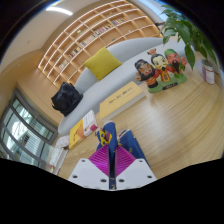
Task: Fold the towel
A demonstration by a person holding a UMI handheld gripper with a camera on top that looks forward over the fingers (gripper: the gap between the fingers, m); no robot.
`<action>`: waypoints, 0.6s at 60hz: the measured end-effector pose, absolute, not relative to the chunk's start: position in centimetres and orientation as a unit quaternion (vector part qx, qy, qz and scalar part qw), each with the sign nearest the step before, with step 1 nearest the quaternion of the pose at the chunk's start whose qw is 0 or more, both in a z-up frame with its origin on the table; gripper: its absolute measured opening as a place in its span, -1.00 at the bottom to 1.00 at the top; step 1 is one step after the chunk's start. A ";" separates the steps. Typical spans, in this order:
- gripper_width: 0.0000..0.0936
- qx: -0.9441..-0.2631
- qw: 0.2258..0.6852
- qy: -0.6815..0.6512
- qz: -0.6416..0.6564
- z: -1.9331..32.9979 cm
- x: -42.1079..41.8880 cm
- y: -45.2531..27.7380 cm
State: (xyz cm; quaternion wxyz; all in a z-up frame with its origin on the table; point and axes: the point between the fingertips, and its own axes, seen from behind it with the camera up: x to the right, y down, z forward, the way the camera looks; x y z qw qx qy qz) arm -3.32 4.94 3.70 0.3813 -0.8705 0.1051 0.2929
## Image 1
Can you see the long ceiling light strip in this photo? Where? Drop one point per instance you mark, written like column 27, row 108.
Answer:
column 59, row 10

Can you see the small white patterned pouch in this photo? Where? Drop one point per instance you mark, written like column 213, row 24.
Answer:
column 62, row 142

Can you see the three-figure cartoon statuette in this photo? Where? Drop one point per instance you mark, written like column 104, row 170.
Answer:
column 160, row 71

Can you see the grey framed glass door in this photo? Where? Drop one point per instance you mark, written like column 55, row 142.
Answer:
column 23, row 133

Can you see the black bag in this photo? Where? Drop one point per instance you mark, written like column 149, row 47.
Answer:
column 66, row 99

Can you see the green potted plant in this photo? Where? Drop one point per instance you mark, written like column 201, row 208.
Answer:
column 185, row 31

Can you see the wooden wall shelf unit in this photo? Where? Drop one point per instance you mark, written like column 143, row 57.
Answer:
column 83, row 40

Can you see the yellow cushion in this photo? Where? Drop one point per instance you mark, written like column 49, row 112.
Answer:
column 101, row 62

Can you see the grey curved sofa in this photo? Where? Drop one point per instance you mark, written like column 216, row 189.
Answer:
column 110, row 80

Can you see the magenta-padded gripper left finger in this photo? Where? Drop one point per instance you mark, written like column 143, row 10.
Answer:
column 87, row 173

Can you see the white cup with red label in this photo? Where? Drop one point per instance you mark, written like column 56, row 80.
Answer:
column 208, row 72

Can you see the blue printed towel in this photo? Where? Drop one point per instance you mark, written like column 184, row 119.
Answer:
column 111, row 133

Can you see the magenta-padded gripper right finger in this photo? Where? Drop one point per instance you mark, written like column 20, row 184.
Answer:
column 135, row 173

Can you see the large yellow book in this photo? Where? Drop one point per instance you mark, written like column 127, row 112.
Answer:
column 121, row 100

